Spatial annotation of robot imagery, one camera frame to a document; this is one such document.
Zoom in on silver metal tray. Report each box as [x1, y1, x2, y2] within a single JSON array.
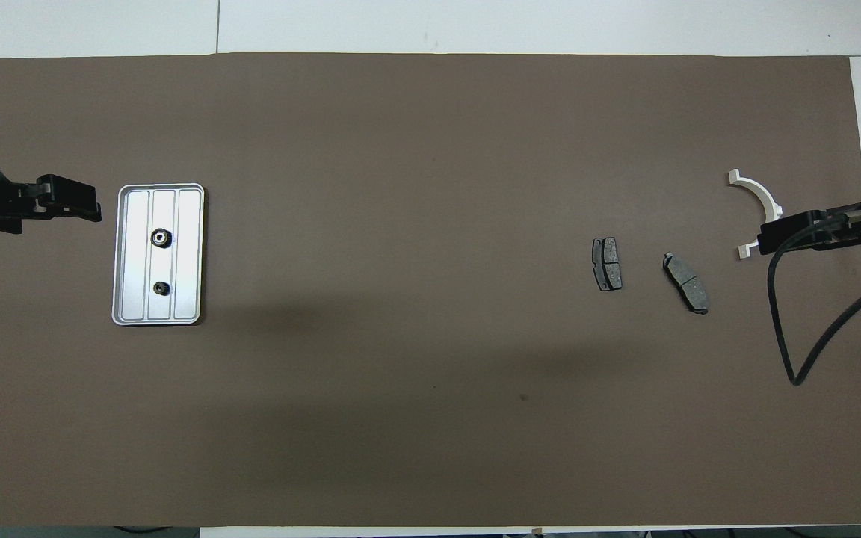
[[111, 183, 206, 327]]

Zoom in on long dark brake pad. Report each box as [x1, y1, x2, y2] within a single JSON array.
[[662, 253, 710, 315]]

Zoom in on short dark brake pad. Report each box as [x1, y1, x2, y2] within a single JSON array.
[[592, 237, 623, 292]]

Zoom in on brown table mat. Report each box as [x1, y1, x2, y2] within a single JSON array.
[[0, 52, 861, 528]]

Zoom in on white semicircular bracket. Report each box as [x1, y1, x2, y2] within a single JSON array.
[[728, 170, 784, 261]]

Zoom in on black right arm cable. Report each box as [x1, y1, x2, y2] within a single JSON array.
[[768, 203, 861, 386]]

